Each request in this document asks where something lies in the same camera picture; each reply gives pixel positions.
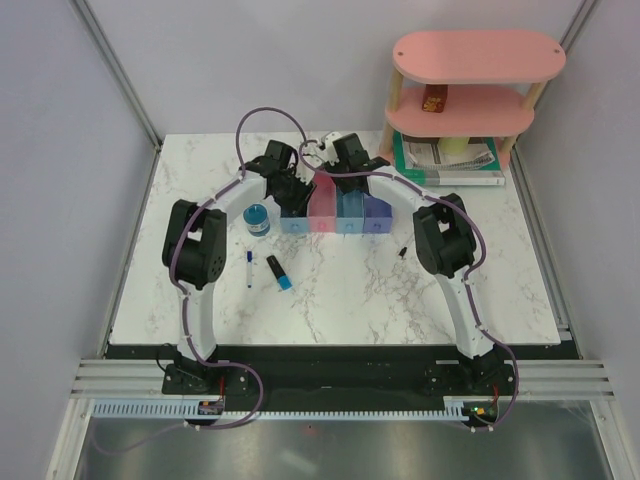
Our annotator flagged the white cable duct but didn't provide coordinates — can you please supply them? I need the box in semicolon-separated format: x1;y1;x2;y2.
91;397;498;421

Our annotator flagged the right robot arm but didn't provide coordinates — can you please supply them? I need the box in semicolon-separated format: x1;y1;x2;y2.
316;132;495;394

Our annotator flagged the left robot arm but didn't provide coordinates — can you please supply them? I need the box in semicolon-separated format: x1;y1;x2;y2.
162;140;315;393

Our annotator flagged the pink three-tier shelf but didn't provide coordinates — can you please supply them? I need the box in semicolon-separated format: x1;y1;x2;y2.
379;29;566;167

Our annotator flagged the blue white pen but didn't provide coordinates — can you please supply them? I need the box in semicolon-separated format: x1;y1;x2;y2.
246;250;253;289

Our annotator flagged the red small box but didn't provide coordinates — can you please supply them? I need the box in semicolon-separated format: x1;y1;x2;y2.
422;84;448;113

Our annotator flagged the blue round tape dispenser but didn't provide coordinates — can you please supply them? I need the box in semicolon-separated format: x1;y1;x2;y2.
243;204;270;237

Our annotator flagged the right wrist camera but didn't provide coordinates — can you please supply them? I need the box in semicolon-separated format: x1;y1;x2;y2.
318;131;342;156

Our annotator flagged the green book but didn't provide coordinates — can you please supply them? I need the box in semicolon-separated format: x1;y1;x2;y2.
392;132;505;187

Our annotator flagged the aluminium frame rail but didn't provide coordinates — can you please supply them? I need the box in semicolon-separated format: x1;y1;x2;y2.
71;359;614;401

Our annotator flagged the blue black highlighter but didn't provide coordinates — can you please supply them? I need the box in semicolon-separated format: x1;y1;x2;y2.
266;255;292;291

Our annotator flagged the pink drawer bin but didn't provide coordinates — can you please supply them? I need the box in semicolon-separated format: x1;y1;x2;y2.
307;174;337;233

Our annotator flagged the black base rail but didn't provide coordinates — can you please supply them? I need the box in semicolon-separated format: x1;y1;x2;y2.
106;341;579;398

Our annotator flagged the purple drawer bin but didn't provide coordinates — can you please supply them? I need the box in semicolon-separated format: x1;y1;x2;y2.
363;195;393;234

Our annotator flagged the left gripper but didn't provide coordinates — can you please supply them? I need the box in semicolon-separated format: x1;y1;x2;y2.
273;168;318;219

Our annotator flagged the yellow cup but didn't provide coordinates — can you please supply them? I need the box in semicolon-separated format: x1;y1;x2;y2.
438;137;470;155

